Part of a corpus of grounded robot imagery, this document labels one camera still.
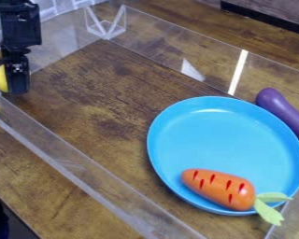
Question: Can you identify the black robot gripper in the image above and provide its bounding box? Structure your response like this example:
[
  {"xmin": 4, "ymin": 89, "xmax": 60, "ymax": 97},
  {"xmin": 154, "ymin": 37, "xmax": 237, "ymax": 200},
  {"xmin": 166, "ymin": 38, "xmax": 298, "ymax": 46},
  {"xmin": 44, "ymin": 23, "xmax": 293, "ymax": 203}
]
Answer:
[{"xmin": 0, "ymin": 1, "xmax": 43, "ymax": 94}]

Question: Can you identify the yellow toy lemon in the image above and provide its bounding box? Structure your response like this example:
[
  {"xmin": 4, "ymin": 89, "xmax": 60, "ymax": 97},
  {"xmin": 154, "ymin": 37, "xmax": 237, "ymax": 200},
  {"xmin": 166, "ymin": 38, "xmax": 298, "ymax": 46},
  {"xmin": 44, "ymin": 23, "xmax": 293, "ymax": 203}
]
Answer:
[{"xmin": 0, "ymin": 65, "xmax": 9, "ymax": 92}]

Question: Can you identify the blue plastic tray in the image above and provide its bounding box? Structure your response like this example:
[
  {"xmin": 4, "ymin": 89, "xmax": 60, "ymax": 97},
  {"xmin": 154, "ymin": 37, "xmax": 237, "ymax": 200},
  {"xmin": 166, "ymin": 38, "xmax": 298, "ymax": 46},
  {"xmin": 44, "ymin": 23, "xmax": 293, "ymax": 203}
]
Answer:
[{"xmin": 147, "ymin": 96, "xmax": 299, "ymax": 216}]

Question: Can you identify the white patterned curtain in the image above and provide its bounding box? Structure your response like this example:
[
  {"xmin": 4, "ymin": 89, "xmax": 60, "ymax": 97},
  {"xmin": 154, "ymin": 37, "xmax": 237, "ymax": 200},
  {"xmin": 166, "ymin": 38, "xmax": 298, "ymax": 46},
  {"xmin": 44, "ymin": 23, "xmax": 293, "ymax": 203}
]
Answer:
[{"xmin": 0, "ymin": 0, "xmax": 106, "ymax": 41}]

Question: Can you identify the purple toy eggplant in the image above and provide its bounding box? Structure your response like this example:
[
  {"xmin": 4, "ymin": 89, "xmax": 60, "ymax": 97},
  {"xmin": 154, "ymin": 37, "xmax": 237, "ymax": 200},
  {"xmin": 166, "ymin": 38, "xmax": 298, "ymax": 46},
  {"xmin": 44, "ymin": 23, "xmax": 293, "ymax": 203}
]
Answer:
[{"xmin": 255, "ymin": 88, "xmax": 299, "ymax": 138}]

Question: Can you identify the orange toy carrot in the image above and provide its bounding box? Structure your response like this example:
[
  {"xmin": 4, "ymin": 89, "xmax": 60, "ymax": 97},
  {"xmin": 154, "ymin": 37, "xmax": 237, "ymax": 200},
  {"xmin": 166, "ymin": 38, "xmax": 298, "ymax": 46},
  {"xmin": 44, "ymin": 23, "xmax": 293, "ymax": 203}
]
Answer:
[{"xmin": 181, "ymin": 168, "xmax": 292, "ymax": 226}]

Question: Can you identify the dark wooden furniture piece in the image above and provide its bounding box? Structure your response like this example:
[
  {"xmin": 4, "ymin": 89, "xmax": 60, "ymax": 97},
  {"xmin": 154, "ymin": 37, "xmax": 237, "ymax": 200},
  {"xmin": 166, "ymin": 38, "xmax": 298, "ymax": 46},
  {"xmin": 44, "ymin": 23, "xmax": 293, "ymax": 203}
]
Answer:
[{"xmin": 221, "ymin": 0, "xmax": 299, "ymax": 34}]

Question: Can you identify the clear acrylic left wall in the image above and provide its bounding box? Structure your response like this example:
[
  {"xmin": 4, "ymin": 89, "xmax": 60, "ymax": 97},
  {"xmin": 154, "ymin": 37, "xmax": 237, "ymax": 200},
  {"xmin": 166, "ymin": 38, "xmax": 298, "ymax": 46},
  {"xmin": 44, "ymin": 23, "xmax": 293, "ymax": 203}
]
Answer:
[{"xmin": 0, "ymin": 16, "xmax": 91, "ymax": 74}]

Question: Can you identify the clear acrylic wall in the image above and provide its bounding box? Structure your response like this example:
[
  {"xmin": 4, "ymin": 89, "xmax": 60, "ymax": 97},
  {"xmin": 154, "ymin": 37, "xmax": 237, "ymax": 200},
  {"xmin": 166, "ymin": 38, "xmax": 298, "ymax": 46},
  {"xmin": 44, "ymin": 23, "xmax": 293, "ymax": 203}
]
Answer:
[
  {"xmin": 0, "ymin": 16, "xmax": 91, "ymax": 74},
  {"xmin": 84, "ymin": 3, "xmax": 299, "ymax": 108},
  {"xmin": 0, "ymin": 95, "xmax": 206, "ymax": 239}
]

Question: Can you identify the clear acrylic back wall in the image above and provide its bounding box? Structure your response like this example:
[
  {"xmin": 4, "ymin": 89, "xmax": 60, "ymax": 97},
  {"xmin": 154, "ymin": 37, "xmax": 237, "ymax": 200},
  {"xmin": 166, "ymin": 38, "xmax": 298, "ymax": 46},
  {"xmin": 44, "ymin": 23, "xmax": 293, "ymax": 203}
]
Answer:
[{"xmin": 84, "ymin": 3, "xmax": 299, "ymax": 108}]

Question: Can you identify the clear acrylic front wall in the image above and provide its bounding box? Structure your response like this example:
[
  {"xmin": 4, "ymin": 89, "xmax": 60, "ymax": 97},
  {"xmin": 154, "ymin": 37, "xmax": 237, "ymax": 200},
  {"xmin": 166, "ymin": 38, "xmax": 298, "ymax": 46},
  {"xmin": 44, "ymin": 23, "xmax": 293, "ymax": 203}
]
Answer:
[{"xmin": 0, "ymin": 95, "xmax": 206, "ymax": 239}]

